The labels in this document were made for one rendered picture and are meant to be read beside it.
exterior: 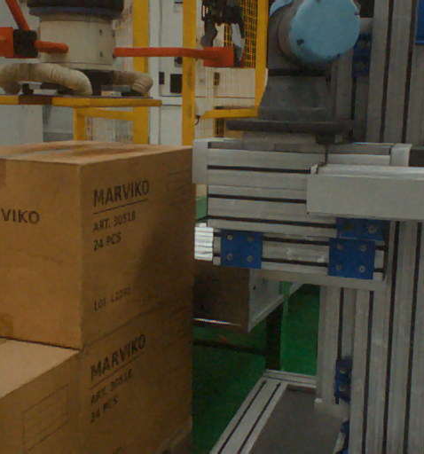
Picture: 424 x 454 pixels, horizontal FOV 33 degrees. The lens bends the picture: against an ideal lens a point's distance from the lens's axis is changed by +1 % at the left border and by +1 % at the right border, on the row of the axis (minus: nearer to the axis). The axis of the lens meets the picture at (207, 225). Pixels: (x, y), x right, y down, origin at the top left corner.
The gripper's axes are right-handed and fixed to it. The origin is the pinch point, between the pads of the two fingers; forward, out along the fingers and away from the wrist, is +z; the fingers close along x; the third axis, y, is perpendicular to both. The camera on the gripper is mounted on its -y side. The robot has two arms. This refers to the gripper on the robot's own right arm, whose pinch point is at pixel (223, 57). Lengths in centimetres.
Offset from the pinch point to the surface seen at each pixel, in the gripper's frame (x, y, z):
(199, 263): -9, -7, 59
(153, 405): -8, 23, 91
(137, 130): -72, -81, 25
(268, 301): 6, -27, 74
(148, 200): -7.3, 28.1, 35.7
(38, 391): -7, 73, 68
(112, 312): -7, 46, 59
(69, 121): -620, -833, 57
